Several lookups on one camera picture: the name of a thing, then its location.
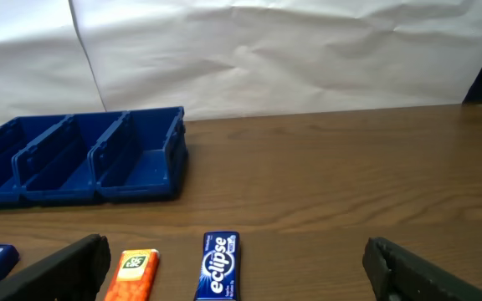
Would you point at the blue tray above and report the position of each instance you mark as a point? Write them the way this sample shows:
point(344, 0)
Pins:
point(140, 175)

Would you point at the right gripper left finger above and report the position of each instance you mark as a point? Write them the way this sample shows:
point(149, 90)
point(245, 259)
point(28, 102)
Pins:
point(65, 271)

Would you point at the orange candy box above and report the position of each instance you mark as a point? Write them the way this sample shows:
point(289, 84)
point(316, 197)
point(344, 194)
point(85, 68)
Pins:
point(134, 276)

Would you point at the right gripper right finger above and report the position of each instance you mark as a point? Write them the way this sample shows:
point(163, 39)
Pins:
point(404, 276)

